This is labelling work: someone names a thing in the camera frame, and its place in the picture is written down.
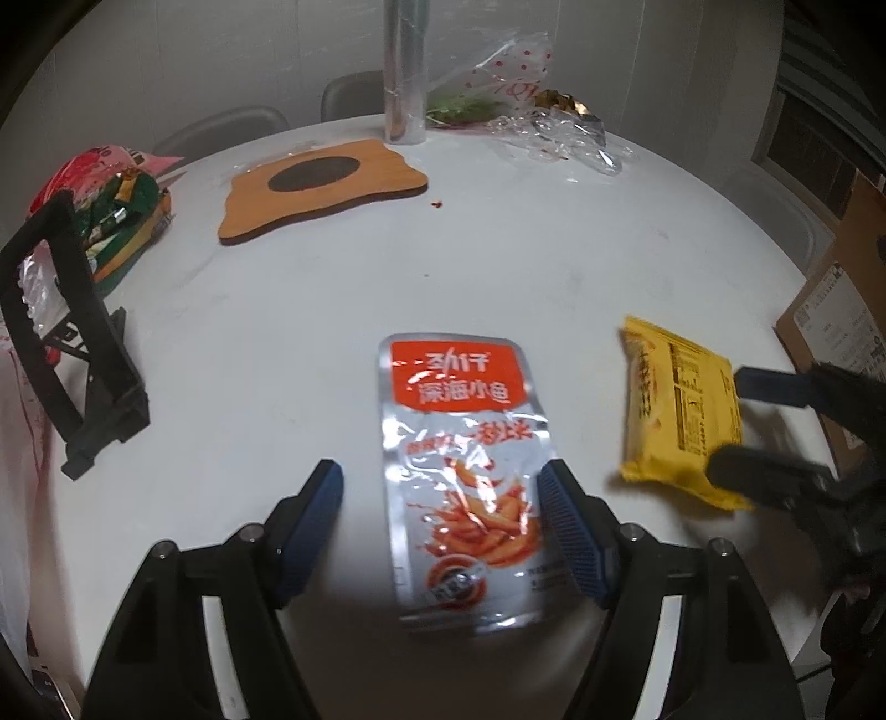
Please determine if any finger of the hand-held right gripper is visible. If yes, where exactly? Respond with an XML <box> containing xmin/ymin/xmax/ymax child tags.
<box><xmin>732</xmin><ymin>361</ymin><xmax>886</xmax><ymax>444</ymax></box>
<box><xmin>706</xmin><ymin>445</ymin><xmax>838</xmax><ymax>511</ymax></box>

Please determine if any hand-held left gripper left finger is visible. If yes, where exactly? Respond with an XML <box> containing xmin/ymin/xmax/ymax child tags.
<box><xmin>81</xmin><ymin>458</ymin><xmax>345</xmax><ymax>720</ymax></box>

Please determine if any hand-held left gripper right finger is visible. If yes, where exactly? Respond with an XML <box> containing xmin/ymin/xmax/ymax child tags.
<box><xmin>536</xmin><ymin>458</ymin><xmax>807</xmax><ymax>720</ymax></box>

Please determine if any cardboard box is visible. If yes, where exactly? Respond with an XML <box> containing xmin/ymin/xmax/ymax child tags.
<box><xmin>774</xmin><ymin>169</ymin><xmax>886</xmax><ymax>479</ymax></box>

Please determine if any yellow snack packet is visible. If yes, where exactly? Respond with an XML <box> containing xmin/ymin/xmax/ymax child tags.
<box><xmin>618</xmin><ymin>315</ymin><xmax>755</xmax><ymax>512</ymax></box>

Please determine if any silver orange snack packet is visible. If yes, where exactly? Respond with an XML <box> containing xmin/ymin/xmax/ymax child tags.
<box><xmin>377</xmin><ymin>332</ymin><xmax>555</xmax><ymax>634</ymax></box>

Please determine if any window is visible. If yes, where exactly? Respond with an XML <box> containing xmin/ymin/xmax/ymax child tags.
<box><xmin>751</xmin><ymin>90</ymin><xmax>880</xmax><ymax>229</ymax></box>

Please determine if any black stand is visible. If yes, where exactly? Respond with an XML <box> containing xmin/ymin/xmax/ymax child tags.
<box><xmin>0</xmin><ymin>190</ymin><xmax>151</xmax><ymax>481</ymax></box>

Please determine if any white plastic bag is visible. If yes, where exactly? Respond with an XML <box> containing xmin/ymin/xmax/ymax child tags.
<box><xmin>0</xmin><ymin>242</ymin><xmax>56</xmax><ymax>680</ymax></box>

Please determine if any clear plastic wrap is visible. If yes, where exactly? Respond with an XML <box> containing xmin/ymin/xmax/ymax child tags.
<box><xmin>485</xmin><ymin>111</ymin><xmax>638</xmax><ymax>177</ymax></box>

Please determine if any striped window blind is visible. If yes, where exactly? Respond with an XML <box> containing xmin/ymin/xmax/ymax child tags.
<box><xmin>779</xmin><ymin>28</ymin><xmax>886</xmax><ymax>132</ymax></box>

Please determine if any wooden trivet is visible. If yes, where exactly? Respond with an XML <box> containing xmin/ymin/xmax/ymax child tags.
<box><xmin>218</xmin><ymin>138</ymin><xmax>429</xmax><ymax>246</ymax></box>

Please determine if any pile of green snack packets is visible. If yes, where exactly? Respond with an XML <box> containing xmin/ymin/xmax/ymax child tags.
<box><xmin>76</xmin><ymin>169</ymin><xmax>174</xmax><ymax>299</ymax></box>

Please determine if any gold foil wrapper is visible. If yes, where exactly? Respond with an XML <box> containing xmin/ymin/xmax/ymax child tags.
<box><xmin>533</xmin><ymin>89</ymin><xmax>589</xmax><ymax>119</ymax></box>

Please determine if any clear dotted plastic bag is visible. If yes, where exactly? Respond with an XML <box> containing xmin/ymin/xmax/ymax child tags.
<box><xmin>425</xmin><ymin>28</ymin><xmax>555</xmax><ymax>129</ymax></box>

